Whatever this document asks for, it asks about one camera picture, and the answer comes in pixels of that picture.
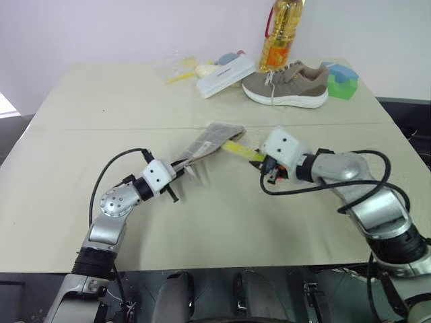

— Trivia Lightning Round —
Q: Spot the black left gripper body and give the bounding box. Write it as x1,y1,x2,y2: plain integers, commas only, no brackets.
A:
158,167,185,196

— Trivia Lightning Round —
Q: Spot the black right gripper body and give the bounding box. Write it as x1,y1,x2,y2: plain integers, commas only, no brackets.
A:
258,155,291,186

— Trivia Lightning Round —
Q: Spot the yellow highlighter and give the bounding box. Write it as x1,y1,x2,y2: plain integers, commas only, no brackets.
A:
221,140,267,163

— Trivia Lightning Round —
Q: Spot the grey grid pouch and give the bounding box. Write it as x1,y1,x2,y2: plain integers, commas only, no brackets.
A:
170,122,247,170

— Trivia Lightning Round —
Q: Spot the brown sneaker with white sole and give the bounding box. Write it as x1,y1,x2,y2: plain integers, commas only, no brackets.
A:
241,60,330,110

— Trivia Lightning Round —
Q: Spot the white rectangular plastic case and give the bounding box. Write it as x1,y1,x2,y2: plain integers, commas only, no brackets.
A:
195,55,257,100

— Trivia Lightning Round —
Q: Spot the yellow stick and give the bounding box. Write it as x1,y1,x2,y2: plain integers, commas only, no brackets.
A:
165,71,197,85

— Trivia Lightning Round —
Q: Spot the cream coloured lump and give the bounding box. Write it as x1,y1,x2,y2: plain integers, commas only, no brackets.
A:
194,63,220,81

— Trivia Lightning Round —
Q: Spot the blue and red toy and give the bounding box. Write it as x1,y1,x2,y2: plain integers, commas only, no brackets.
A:
213,49,247,67

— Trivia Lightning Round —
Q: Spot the clear plastic bag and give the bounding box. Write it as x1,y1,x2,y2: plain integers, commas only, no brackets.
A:
160,49,220,85

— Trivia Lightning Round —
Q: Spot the green foam block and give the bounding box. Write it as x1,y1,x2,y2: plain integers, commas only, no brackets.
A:
327,73,359,102

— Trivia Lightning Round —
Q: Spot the blue sponge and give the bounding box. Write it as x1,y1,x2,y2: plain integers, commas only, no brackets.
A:
328,63,361,84

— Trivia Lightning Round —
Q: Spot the yellow cooking oil bottle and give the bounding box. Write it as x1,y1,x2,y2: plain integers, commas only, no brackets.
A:
258,0,308,73

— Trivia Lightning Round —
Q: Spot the black metal clamp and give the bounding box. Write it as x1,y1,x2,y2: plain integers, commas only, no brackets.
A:
302,281,326,323

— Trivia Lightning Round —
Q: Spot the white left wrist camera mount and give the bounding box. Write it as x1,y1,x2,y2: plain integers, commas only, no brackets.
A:
140,159,177,196

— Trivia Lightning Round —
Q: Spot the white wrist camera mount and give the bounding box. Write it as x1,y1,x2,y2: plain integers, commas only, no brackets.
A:
140,159,177,196
261,125,312,184

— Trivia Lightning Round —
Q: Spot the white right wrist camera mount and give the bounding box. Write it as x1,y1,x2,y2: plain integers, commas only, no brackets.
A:
261,125,312,184

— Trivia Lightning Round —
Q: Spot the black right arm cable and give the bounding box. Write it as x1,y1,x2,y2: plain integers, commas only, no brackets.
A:
258,149,393,215

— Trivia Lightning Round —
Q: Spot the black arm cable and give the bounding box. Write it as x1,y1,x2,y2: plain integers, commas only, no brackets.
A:
258,149,393,215
88,147,156,233

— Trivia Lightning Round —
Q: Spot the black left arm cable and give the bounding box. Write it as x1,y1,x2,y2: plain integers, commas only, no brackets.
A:
88,147,156,233

